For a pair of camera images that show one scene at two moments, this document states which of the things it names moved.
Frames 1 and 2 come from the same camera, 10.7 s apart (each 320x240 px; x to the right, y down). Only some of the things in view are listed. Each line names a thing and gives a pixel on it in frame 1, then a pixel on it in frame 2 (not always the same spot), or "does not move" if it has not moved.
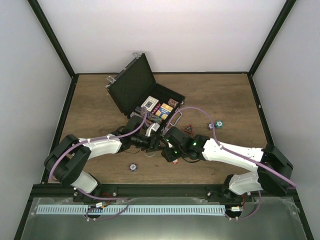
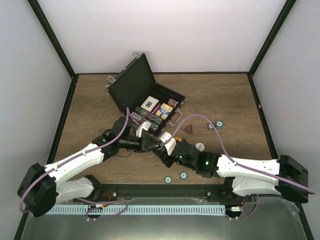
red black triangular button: x=189 y=129 does not move
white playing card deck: x=150 y=103 does not move
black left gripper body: x=146 y=145 does not move
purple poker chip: x=133 y=167 -> x=183 y=175
